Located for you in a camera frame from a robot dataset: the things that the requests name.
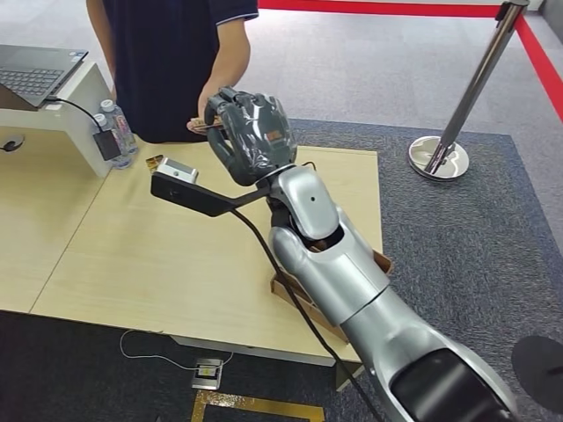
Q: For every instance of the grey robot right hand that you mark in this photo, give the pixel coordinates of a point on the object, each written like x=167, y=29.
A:
x=255, y=137

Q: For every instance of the person's left hand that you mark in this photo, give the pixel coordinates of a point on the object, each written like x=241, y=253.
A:
x=200, y=125

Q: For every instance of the gold patterned card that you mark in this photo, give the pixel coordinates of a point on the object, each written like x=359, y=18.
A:
x=198, y=123

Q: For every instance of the person's right forearm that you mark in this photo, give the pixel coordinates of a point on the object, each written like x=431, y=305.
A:
x=102, y=41

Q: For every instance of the person's left forearm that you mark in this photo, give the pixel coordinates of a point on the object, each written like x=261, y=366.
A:
x=229, y=64

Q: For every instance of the gold card stack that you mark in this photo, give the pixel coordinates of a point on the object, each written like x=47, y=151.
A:
x=154, y=163

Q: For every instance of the person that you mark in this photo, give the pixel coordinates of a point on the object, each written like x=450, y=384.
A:
x=162, y=58

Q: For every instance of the brown slotted card organizer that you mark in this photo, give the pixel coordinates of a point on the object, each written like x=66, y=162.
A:
x=383, y=262

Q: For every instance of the clear plastic water bottle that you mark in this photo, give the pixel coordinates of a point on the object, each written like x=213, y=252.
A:
x=122, y=125
x=100, y=119

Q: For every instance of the black power adapter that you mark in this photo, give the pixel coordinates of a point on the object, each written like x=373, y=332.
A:
x=106, y=145

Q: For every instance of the white laptop stand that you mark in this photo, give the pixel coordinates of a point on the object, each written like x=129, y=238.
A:
x=87, y=81

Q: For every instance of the red barrier belt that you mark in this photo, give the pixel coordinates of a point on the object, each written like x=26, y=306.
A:
x=378, y=7
x=541, y=70

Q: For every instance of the dark grey laptop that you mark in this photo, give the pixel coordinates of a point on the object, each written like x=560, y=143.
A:
x=31, y=73

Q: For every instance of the metal floor socket box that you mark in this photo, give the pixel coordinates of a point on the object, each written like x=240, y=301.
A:
x=207, y=374

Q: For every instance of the desk leg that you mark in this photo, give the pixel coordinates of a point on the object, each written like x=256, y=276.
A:
x=347, y=377

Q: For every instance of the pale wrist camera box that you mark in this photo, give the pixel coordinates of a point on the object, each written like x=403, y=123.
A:
x=178, y=170

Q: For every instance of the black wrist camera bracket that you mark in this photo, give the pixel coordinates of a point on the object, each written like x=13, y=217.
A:
x=193, y=198

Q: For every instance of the gold floor tape frame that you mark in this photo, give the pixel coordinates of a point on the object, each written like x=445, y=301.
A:
x=255, y=406

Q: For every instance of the chrome stanchion post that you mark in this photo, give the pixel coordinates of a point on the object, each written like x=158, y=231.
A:
x=475, y=87

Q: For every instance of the black round base plate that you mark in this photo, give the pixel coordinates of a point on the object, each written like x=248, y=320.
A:
x=539, y=373

